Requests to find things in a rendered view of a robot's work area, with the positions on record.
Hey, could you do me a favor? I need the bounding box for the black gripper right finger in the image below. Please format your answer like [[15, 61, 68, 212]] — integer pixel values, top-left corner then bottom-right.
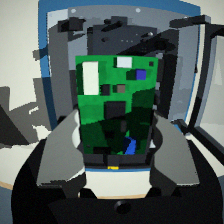
[[149, 109, 223, 224]]

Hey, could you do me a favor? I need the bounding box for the green circuit board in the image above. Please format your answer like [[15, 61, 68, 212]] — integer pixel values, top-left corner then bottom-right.
[[75, 55, 158, 154]]

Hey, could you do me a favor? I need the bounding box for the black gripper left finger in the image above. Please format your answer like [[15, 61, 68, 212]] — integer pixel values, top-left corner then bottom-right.
[[11, 108, 87, 224]]

